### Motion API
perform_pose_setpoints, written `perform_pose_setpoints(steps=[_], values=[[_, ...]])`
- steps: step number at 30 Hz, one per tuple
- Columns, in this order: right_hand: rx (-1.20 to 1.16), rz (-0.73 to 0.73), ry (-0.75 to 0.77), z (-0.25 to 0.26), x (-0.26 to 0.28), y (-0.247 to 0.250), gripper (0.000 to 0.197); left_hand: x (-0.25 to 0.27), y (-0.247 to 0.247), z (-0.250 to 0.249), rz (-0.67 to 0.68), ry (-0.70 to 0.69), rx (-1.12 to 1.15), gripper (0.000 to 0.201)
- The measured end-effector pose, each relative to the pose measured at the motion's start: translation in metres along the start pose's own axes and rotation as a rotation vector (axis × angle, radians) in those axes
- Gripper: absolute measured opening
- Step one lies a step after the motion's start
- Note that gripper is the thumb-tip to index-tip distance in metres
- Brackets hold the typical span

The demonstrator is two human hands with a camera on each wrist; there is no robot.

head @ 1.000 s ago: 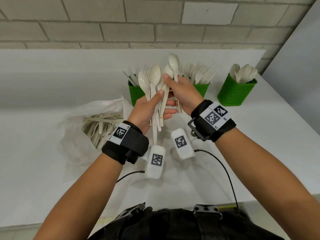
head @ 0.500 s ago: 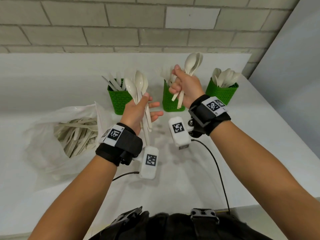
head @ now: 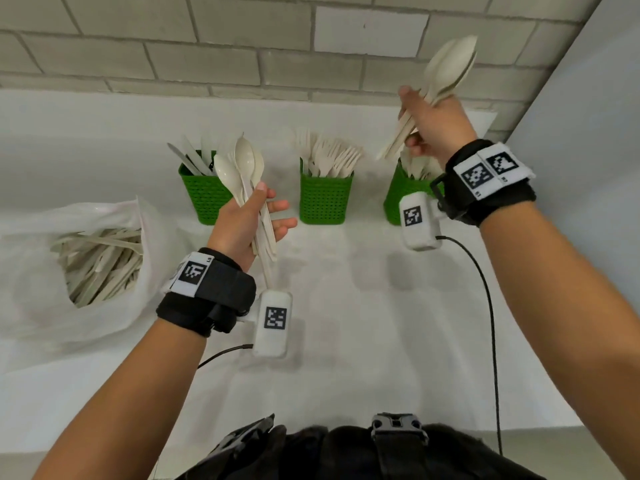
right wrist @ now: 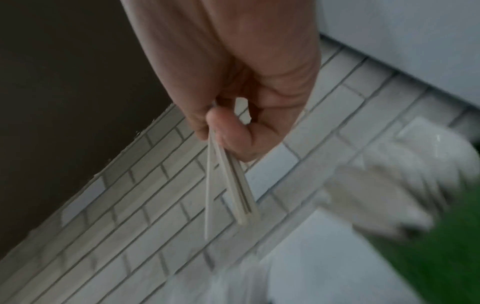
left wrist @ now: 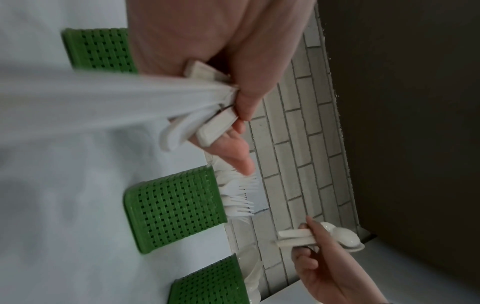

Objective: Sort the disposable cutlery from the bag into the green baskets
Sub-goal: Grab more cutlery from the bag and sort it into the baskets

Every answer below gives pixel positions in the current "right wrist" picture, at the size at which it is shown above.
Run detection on person's right hand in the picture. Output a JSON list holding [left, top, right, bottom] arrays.
[[119, 0, 324, 164]]

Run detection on bundle of white plastic spoons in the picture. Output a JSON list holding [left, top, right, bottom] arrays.
[[204, 98, 261, 241]]

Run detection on bunch of white plastic spoons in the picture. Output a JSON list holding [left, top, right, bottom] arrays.
[[322, 117, 480, 238]]

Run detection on green basket with spoons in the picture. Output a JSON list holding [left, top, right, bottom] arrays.
[[369, 189, 480, 304]]

